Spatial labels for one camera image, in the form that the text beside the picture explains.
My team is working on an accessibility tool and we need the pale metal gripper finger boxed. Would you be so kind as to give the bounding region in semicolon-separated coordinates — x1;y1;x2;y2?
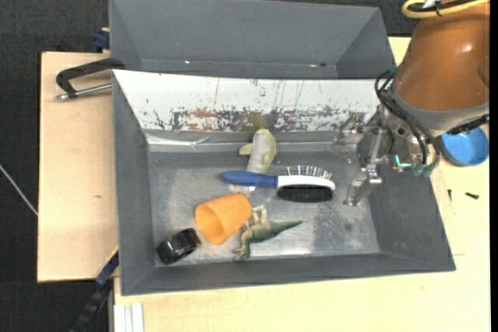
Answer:
342;163;384;206
331;115;370;152

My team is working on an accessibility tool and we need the blue and white hairbrush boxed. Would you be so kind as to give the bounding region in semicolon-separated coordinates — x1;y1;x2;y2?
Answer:
219;164;337;204

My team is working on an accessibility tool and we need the blue round bowl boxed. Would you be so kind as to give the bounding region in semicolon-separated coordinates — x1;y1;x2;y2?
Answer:
440;126;490;167

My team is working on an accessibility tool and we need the pale yellow soft toy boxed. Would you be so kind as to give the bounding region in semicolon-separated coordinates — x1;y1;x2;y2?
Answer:
238;128;278;174

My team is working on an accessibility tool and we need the green toy dinosaur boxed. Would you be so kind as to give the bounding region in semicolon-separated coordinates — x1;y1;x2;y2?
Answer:
232;204;304;261

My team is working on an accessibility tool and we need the orange plastic cup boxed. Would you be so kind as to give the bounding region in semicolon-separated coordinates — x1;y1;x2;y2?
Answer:
194;193;254;246

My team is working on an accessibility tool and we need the grey metal bin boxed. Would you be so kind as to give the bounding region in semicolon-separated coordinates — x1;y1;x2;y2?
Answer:
107;0;458;297

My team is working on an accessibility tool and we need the pale wood board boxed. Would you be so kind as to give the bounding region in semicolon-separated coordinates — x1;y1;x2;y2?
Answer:
37;51;120;283

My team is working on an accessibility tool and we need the black ring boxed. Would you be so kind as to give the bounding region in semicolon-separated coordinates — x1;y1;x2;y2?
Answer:
155;228;202;266

